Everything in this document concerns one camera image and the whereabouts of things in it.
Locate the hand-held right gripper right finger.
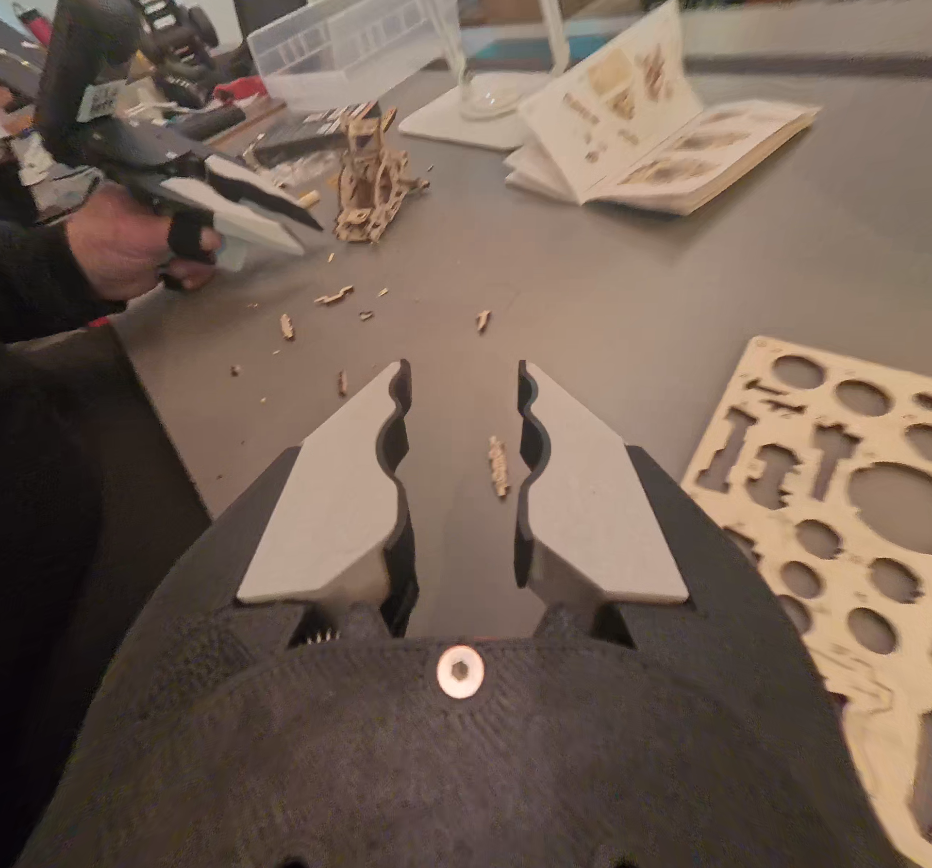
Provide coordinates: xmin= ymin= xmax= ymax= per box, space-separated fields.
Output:
xmin=513 ymin=360 xmax=690 ymax=608

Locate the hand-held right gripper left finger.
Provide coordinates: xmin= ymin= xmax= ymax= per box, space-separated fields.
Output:
xmin=236 ymin=359 xmax=421 ymax=637

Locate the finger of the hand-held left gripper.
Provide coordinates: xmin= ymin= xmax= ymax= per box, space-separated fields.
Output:
xmin=204 ymin=153 xmax=325 ymax=233
xmin=159 ymin=175 xmax=307 ymax=273

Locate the wooden track chain part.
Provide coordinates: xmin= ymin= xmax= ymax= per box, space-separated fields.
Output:
xmin=487 ymin=434 xmax=513 ymax=500

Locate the wooden model vehicle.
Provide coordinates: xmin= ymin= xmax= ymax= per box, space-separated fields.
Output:
xmin=333 ymin=107 xmax=432 ymax=245

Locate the thin wooden parts sheet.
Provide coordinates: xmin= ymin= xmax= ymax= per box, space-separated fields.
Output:
xmin=681 ymin=335 xmax=932 ymax=868

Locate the person's left forearm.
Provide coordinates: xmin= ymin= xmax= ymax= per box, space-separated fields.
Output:
xmin=0 ymin=218 xmax=131 ymax=343

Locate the person's left hand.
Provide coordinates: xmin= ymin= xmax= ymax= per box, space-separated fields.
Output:
xmin=67 ymin=185 xmax=223 ymax=302

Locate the clear plastic bag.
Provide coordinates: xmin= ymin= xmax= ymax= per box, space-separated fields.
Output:
xmin=246 ymin=153 xmax=345 ymax=190

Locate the black cylinder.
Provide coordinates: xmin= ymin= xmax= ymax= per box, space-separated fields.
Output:
xmin=177 ymin=105 xmax=249 ymax=142

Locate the red cylinder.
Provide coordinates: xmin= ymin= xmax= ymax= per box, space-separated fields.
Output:
xmin=10 ymin=3 xmax=57 ymax=48

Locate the black kit box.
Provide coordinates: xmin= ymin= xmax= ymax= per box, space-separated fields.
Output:
xmin=250 ymin=105 xmax=381 ymax=171

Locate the clear plastic organizer box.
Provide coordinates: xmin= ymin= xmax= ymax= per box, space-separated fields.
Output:
xmin=246 ymin=0 xmax=465 ymax=113

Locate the small open instruction booklet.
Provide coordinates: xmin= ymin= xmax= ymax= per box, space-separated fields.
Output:
xmin=504 ymin=0 xmax=824 ymax=218

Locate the red tool handle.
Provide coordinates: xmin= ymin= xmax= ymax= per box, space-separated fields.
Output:
xmin=213 ymin=76 xmax=268 ymax=106

